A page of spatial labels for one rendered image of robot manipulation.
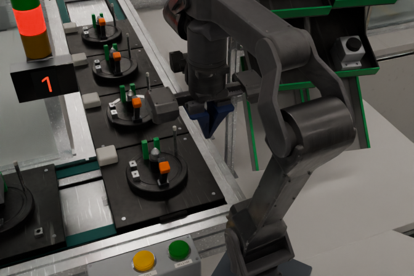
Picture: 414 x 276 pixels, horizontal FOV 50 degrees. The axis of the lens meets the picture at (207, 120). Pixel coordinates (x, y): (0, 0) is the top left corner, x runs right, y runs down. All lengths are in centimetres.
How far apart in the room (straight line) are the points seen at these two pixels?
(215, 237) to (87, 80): 67
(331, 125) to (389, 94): 163
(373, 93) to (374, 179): 79
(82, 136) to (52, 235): 33
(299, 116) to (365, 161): 88
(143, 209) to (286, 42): 61
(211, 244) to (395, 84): 129
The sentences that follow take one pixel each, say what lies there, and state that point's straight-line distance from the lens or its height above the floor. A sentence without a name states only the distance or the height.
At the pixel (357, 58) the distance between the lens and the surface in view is 98.
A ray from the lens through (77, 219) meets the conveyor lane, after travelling 106.
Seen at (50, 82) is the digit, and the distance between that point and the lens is 96.
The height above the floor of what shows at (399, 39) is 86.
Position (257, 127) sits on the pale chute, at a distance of 103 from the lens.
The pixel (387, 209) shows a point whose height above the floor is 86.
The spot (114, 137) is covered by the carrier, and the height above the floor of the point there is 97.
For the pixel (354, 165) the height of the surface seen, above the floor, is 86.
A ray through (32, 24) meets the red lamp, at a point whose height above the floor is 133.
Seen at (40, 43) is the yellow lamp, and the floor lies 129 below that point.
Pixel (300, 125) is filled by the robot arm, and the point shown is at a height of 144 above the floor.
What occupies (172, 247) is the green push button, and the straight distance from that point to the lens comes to 90.
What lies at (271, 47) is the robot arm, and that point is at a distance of 44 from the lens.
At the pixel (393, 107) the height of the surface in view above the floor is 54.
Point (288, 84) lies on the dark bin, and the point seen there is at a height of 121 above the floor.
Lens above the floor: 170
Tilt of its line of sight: 38 degrees down
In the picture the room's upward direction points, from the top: straight up
